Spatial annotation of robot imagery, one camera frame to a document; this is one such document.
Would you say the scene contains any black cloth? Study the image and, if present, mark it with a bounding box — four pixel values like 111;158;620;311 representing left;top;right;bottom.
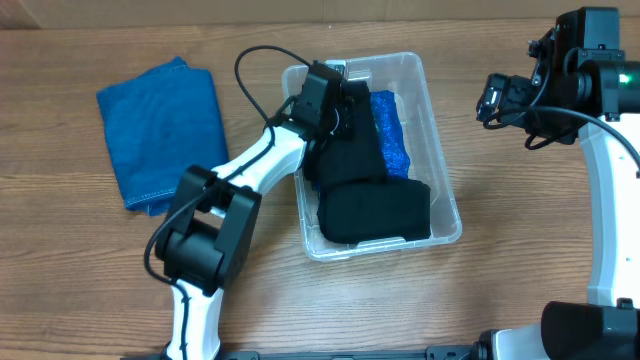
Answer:
303;95;387;191
317;177;431;244

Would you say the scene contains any blue sequin garment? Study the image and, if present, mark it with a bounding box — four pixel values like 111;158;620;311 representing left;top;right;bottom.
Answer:
370;90;411;179

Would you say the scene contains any blue denim cloth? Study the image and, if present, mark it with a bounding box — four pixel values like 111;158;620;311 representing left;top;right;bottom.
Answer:
96;57;229;216

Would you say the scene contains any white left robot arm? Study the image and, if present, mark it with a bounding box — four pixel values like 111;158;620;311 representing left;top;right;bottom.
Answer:
143;81;370;359

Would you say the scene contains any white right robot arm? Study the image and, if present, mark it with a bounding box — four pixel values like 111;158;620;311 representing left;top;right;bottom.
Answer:
469;59;639;359

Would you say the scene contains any clear plastic container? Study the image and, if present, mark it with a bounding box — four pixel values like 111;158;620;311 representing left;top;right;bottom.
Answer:
294;52;462;262

